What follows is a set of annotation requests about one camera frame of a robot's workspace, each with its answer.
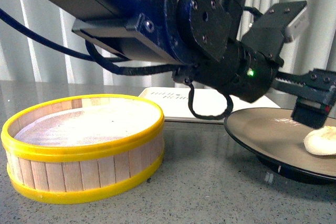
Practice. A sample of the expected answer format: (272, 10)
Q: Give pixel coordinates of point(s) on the white steamed bun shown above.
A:
(321, 141)

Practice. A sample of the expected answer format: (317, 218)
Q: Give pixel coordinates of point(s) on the wooden steamer with yellow rings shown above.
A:
(79, 174)

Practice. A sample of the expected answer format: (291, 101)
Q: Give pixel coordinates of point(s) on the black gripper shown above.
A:
(248, 74)

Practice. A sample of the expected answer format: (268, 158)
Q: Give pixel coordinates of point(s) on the tan plate with black rim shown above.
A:
(277, 141)

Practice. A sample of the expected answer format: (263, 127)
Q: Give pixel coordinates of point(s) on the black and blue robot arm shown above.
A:
(223, 44)

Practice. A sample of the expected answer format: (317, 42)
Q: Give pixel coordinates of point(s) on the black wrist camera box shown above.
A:
(280, 24)

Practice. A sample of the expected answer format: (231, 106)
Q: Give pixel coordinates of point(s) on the cream rectangular tray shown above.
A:
(174, 103)

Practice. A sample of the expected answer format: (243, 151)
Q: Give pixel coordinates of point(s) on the white steamer liner cloth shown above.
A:
(91, 125)

